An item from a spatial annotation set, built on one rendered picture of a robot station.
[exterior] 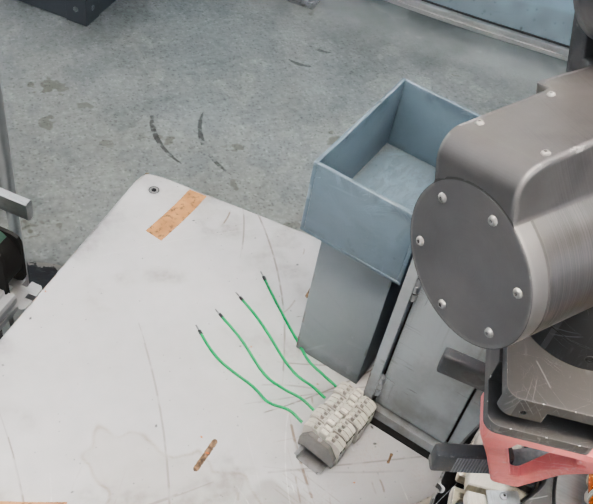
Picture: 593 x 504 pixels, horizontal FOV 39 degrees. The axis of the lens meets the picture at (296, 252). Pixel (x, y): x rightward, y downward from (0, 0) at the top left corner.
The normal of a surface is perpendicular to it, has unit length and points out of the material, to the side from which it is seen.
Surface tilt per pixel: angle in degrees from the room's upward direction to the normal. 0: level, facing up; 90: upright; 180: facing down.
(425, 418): 90
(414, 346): 90
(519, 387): 1
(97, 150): 0
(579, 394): 1
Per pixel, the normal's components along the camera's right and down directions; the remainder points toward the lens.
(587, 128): -0.10, -0.83
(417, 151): -0.54, 0.56
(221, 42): 0.15, -0.67
